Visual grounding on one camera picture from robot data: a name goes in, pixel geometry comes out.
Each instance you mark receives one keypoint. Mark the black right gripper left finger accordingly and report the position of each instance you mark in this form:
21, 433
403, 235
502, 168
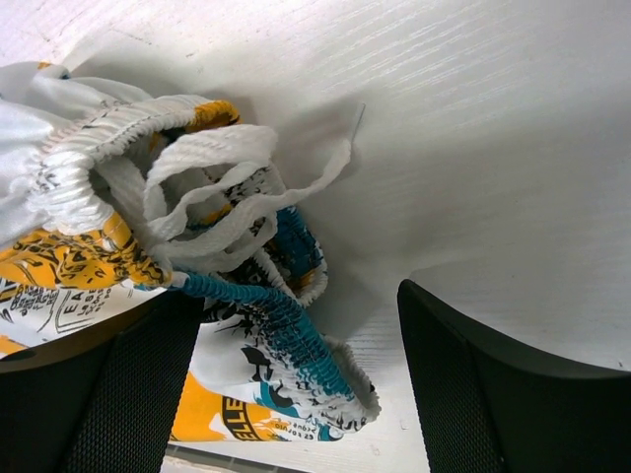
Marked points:
102, 399

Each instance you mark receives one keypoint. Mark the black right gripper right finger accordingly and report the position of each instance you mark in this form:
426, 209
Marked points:
490, 403

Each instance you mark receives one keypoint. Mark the white printed shorts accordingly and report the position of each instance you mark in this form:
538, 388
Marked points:
110, 196

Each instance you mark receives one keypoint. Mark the aluminium table edge rail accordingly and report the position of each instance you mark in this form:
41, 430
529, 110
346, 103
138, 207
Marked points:
180, 459

